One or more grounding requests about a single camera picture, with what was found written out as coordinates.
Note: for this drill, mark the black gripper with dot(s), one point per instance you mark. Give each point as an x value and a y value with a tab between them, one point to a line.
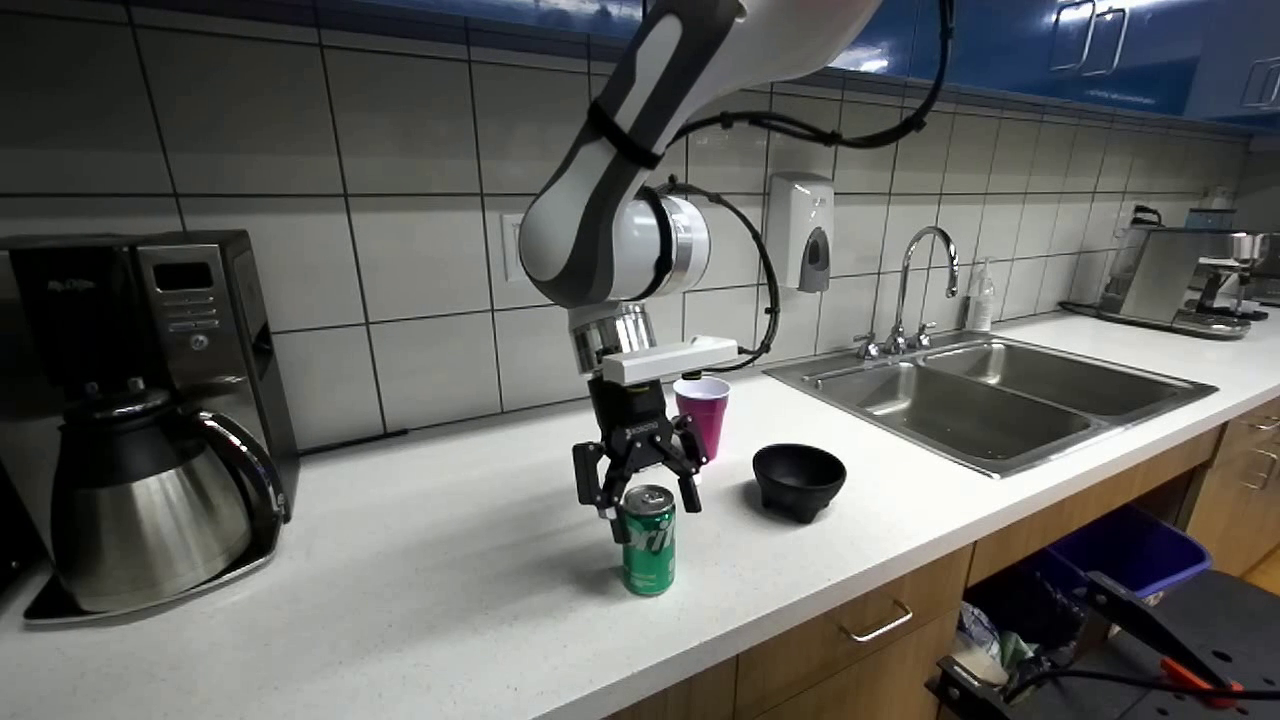
634	418

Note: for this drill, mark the green soda can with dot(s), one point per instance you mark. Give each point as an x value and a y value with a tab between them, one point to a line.
650	547

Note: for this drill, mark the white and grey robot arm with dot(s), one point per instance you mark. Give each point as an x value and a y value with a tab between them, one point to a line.
603	225

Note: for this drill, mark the black bowl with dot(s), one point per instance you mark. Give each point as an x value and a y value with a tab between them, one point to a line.
798	482

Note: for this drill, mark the purple plastic cup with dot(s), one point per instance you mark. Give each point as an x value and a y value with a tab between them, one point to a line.
705	418

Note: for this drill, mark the wooden lower cabinets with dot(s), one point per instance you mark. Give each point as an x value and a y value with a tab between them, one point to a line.
853	640

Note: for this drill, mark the stainless steel double sink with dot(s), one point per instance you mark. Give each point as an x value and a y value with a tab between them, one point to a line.
984	401

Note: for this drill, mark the chrome faucet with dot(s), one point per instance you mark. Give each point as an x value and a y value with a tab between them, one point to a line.
920	255

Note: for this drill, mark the clear soap bottle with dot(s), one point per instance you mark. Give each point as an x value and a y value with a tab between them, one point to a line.
981	306

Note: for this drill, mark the blue bin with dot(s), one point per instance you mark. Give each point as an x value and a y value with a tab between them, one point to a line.
1132	548

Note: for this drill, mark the steel coffee carafe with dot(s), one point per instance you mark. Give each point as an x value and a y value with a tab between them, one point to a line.
144	504

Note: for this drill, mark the black coffee maker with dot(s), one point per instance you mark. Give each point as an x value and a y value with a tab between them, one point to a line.
144	321

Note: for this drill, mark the silver espresso machine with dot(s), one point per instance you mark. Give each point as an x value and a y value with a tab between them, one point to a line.
1175	280

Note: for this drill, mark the blue upper cabinets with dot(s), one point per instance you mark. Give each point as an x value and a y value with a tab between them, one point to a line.
1014	45

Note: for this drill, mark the orange and black clamp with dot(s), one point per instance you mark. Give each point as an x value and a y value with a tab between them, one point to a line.
1184	673

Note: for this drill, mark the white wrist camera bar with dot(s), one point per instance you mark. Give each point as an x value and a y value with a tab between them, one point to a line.
665	361

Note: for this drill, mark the white wall soap dispenser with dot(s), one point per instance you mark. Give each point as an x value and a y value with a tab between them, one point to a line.
802	233

